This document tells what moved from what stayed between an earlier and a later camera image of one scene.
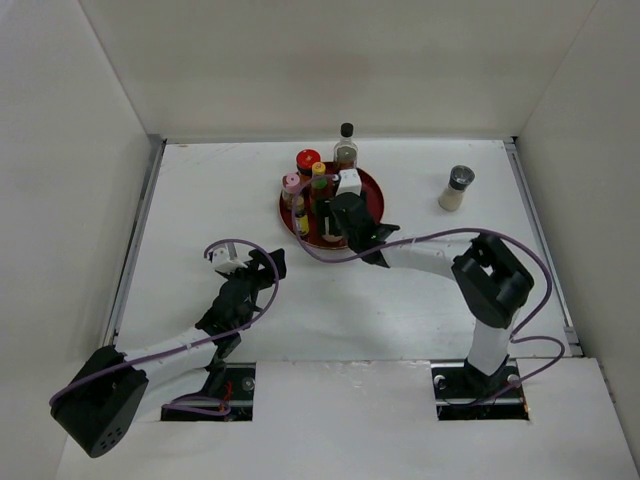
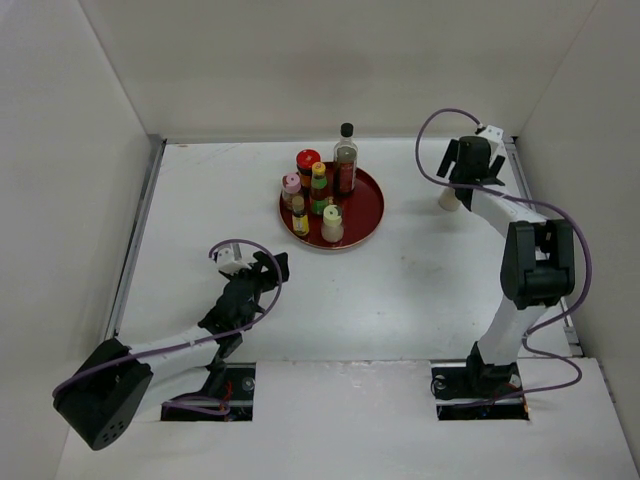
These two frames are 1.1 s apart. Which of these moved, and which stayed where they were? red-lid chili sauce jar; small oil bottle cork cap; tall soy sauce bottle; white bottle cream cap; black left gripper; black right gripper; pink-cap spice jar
Moved: white bottle cream cap; small oil bottle cork cap; black right gripper
Stayed: black left gripper; pink-cap spice jar; tall soy sauce bottle; red-lid chili sauce jar
